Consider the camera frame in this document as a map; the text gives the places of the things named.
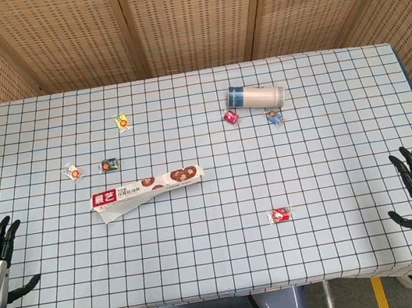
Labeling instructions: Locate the metal table leg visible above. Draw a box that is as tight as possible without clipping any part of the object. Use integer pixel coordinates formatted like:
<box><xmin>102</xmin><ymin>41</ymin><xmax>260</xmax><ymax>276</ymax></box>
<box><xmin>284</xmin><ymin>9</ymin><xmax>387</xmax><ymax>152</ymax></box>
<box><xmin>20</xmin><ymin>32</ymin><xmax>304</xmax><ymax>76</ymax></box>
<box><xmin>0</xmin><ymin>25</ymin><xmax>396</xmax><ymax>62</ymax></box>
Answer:
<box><xmin>321</xmin><ymin>280</ymin><xmax>335</xmax><ymax>308</ymax></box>

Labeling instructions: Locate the magenta wrapped candy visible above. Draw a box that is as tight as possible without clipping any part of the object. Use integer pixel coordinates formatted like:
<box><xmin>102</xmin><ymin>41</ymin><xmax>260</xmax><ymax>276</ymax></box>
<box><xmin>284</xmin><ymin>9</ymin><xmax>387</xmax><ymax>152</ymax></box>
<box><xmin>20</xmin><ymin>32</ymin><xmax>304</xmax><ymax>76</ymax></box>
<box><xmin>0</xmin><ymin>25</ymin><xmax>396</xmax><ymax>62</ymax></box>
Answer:
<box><xmin>221</xmin><ymin>107</ymin><xmax>243</xmax><ymax>127</ymax></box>

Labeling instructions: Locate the white orange wrapped candy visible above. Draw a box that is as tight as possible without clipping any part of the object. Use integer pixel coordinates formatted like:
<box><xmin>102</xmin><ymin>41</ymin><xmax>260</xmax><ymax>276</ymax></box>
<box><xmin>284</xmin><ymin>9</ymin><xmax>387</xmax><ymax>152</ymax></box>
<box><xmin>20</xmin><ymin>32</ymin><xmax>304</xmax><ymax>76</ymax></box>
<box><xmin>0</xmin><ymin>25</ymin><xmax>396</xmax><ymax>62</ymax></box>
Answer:
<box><xmin>60</xmin><ymin>160</ymin><xmax>87</xmax><ymax>183</ymax></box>

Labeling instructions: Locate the red wrapped candy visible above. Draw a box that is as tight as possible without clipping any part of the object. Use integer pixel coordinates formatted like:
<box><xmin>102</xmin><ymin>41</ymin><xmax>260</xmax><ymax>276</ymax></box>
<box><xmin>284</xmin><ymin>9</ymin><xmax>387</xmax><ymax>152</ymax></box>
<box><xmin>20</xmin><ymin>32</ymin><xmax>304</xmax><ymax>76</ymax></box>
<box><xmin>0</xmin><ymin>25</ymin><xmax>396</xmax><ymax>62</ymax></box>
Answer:
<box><xmin>265</xmin><ymin>204</ymin><xmax>295</xmax><ymax>227</ymax></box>

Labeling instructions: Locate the light blue checked tablecloth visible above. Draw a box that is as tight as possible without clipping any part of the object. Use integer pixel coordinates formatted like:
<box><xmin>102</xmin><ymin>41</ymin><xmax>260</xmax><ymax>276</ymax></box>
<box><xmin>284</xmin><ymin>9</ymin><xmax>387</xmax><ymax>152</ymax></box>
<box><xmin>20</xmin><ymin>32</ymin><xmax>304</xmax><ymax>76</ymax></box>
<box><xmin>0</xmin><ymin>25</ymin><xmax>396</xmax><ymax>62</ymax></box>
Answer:
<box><xmin>0</xmin><ymin>33</ymin><xmax>412</xmax><ymax>308</ymax></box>

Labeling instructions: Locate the long white red snack box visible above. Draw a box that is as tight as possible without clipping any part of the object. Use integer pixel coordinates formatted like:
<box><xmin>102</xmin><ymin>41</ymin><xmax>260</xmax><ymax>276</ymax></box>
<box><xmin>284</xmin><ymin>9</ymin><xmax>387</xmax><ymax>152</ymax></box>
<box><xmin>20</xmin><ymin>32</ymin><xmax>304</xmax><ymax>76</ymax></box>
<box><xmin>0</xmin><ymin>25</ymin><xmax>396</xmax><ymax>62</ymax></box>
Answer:
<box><xmin>84</xmin><ymin>163</ymin><xmax>211</xmax><ymax>228</ymax></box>

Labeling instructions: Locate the light blue wrapped candy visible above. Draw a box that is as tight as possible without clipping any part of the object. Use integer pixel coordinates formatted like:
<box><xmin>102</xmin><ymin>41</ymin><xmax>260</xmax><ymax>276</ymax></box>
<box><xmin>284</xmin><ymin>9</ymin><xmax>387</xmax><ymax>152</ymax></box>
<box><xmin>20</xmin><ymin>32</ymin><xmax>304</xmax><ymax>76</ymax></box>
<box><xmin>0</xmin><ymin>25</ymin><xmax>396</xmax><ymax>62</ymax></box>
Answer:
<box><xmin>265</xmin><ymin>107</ymin><xmax>287</xmax><ymax>128</ymax></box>

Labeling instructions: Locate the dark blue wrapped candy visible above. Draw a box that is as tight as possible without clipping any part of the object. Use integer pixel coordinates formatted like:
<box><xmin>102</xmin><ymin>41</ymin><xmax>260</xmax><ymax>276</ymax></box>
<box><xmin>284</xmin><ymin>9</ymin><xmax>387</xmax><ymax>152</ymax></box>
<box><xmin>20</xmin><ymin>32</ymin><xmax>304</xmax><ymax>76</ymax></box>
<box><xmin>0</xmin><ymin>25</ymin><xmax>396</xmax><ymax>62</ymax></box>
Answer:
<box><xmin>97</xmin><ymin>157</ymin><xmax>122</xmax><ymax>175</ymax></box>

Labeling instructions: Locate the beige blue cylindrical can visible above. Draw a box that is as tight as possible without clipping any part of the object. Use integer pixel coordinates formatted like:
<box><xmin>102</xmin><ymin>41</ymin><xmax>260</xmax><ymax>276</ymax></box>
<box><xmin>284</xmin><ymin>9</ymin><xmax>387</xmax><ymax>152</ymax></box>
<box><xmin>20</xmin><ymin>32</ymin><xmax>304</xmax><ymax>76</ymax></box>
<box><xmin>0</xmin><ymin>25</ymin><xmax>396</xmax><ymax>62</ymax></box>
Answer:
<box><xmin>223</xmin><ymin>77</ymin><xmax>287</xmax><ymax>116</ymax></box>

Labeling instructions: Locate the yellow wrapped candy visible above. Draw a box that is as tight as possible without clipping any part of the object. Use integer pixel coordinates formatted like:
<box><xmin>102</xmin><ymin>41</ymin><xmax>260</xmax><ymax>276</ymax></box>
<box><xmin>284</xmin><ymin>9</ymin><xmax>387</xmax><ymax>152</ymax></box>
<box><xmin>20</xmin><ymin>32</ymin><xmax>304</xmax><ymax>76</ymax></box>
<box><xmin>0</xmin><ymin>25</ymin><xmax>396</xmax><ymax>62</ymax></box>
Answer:
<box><xmin>112</xmin><ymin>112</ymin><xmax>134</xmax><ymax>133</ymax></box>

